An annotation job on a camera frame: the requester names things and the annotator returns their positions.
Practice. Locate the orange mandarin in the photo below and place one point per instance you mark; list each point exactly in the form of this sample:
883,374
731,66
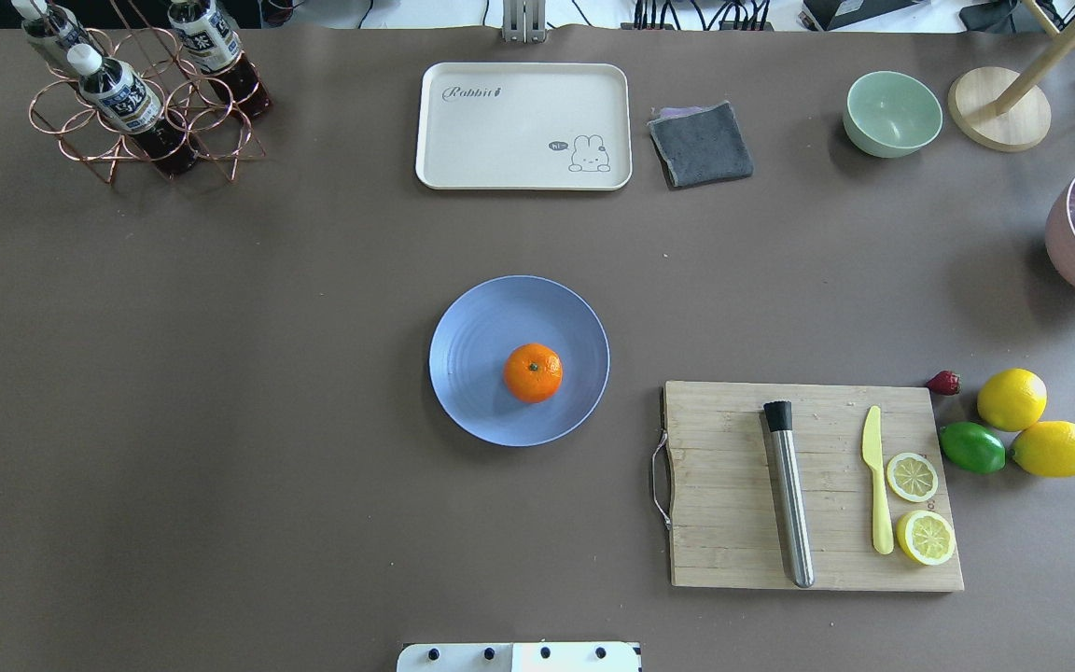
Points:
533,373

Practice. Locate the blue round plate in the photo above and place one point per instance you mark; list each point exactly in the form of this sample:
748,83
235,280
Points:
478,332

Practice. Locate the cream rabbit tray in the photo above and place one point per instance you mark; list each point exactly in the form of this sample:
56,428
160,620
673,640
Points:
524,126

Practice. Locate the grey folded cloth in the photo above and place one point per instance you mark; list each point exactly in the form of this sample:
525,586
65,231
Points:
700,145

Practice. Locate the steel muddler black tip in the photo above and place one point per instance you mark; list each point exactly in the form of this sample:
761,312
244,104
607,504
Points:
778,414

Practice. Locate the wooden cutting board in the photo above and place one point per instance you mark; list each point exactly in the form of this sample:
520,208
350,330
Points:
726,528

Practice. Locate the yellow plastic knife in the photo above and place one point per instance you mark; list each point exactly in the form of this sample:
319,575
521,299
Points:
872,457

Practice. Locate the upper lemon slice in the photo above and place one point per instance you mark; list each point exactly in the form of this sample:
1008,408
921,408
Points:
912,477

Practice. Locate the lemon slice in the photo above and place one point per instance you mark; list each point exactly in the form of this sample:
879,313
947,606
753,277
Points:
926,537
912,477

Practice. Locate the red strawberry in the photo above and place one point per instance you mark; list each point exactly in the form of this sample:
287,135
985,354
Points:
945,383

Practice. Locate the green bowl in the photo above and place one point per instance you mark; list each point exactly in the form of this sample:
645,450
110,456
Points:
890,114

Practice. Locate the lower lemon slice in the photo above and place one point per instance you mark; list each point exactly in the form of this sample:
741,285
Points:
926,537

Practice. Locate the green lime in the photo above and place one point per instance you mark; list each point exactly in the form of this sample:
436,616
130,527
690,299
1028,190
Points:
973,447

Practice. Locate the back right tea bottle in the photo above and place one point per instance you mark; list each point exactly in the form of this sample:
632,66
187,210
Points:
217,51

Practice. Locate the tea bottle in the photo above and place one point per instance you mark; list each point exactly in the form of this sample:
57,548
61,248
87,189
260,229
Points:
217,51
132,108
52,30

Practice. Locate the whole lemon near strawberry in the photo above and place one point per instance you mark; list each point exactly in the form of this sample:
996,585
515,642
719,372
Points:
1012,400

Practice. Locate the front tea bottle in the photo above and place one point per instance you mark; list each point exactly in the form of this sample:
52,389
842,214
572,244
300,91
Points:
132,108

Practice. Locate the whole lemon outer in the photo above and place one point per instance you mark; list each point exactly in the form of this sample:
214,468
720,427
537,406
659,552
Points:
1046,449

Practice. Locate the wooden stand round base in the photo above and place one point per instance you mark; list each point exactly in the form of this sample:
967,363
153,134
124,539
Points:
1002,109

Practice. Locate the back left tea bottle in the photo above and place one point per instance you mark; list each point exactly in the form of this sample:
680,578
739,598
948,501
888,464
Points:
52,30

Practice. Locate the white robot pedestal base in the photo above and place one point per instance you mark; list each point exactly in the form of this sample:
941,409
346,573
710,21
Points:
522,656

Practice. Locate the copper wire bottle rack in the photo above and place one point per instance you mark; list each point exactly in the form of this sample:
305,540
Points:
148,43

